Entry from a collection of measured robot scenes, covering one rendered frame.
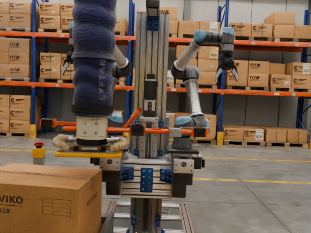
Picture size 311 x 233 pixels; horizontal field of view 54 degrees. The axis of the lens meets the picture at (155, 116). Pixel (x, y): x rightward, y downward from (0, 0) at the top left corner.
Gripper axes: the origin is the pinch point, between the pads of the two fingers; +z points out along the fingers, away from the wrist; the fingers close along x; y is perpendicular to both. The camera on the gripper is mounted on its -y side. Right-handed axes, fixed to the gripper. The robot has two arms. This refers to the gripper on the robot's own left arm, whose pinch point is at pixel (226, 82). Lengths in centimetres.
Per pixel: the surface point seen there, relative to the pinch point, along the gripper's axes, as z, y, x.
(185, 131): 30, -30, 28
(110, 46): -15, -38, 70
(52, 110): 80, 802, 383
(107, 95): 11, -38, 72
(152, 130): 30, -32, 47
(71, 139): 36, -35, 91
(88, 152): 41, -45, 79
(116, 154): 41, -44, 65
